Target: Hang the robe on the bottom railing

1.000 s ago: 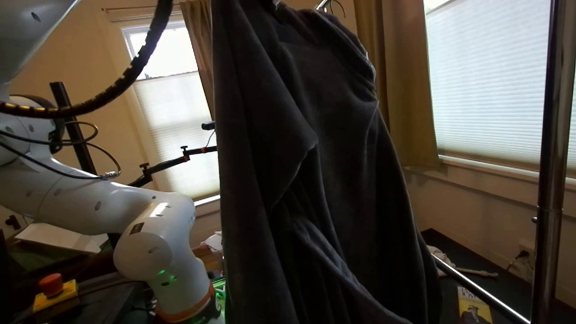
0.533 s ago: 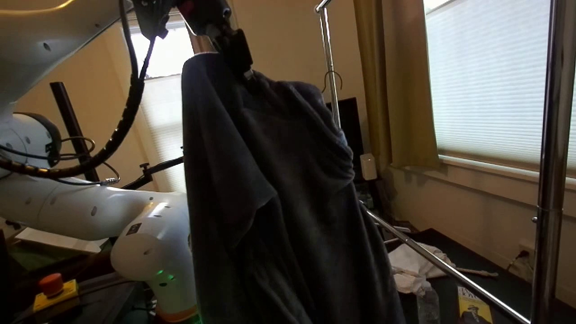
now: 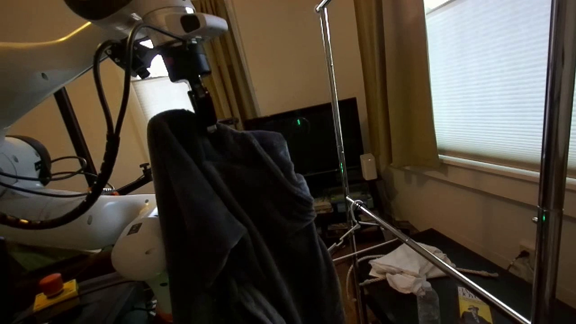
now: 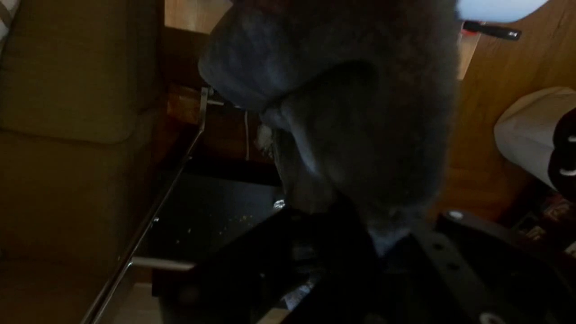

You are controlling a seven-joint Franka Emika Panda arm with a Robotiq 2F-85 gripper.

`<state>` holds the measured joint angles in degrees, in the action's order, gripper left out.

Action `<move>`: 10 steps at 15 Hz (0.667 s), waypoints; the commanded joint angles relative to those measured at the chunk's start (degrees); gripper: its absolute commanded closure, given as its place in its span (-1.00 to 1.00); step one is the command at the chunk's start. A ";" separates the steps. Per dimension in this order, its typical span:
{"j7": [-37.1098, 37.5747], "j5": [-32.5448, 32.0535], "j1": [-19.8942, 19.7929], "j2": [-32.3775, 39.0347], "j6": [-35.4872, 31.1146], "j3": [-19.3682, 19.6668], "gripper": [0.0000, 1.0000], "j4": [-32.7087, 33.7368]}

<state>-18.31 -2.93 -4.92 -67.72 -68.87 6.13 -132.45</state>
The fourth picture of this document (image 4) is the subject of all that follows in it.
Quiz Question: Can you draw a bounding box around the chrome garment rack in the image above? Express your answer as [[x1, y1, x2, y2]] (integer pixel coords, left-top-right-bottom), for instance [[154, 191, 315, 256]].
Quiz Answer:
[[79, 87, 212, 324]]

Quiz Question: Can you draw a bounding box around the olive green sofa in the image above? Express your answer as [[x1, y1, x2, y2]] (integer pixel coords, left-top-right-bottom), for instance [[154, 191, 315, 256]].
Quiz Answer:
[[0, 0, 167, 267]]

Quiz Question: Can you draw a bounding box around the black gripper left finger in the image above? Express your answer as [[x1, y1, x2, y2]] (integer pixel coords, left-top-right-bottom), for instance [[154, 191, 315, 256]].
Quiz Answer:
[[151, 202, 378, 324]]

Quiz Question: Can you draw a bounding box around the white plastic bucket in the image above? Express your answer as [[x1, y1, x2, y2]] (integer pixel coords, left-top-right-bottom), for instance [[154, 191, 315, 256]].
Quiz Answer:
[[493, 85, 576, 195]]

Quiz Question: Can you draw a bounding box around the black slim device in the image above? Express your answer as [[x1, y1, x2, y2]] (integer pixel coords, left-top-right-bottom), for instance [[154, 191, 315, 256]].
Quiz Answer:
[[460, 20, 522, 44]]

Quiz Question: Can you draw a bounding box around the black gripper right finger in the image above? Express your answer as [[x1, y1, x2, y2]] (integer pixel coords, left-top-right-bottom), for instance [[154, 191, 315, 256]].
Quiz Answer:
[[381, 207, 576, 324]]

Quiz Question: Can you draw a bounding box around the dark grey plush robe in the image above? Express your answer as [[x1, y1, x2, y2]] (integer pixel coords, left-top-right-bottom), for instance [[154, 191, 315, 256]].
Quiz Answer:
[[196, 0, 464, 243]]

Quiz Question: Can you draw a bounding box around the white floor cushion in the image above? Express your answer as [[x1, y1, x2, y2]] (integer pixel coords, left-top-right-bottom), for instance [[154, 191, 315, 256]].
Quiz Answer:
[[457, 0, 550, 26]]

